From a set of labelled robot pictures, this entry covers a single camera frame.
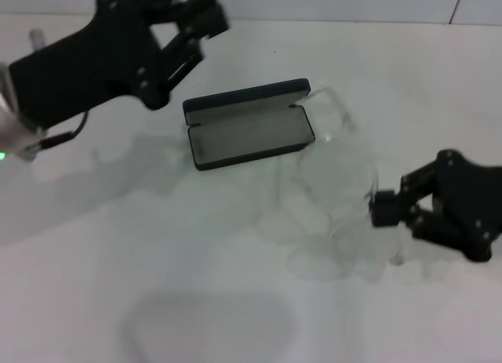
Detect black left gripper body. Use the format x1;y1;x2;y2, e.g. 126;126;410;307
8;0;170;129

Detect clear white glasses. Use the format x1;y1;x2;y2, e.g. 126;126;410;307
292;86;409;268

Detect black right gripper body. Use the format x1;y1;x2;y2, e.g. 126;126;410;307
432;149;502;261

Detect black glasses case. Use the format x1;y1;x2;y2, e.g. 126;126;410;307
182;78;317;172

